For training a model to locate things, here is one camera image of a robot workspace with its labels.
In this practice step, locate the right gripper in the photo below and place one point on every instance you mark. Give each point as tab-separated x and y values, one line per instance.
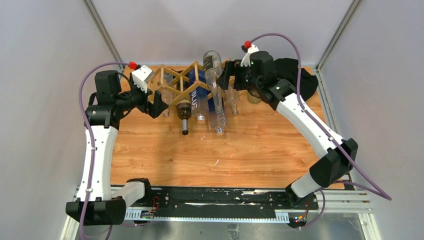
231	68

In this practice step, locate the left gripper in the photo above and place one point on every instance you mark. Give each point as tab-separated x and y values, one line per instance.
153	109

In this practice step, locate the clear bottle dark label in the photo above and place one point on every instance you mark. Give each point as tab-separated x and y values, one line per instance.
212	70

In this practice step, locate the clear glass bottle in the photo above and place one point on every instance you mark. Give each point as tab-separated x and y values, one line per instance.
253	96

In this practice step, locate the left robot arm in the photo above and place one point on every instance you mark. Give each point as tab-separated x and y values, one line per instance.
95	204

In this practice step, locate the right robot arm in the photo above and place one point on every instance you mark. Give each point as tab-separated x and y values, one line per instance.
257	72

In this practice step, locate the dark green wine bottle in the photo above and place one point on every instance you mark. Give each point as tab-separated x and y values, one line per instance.
184	113

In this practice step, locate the wooden wine rack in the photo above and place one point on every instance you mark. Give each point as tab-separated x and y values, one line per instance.
174	79

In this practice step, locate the blue labelled bottle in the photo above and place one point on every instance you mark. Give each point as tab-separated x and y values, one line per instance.
199	97

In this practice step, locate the black cloth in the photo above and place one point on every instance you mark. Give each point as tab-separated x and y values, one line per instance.
287	68

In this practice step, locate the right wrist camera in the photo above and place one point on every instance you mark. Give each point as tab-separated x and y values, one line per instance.
246	61

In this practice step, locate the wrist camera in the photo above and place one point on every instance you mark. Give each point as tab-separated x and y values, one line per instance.
142	76
246	61

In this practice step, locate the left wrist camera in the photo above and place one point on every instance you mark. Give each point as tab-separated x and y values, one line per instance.
142	76

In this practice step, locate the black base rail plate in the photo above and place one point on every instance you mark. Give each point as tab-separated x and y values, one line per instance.
222	204

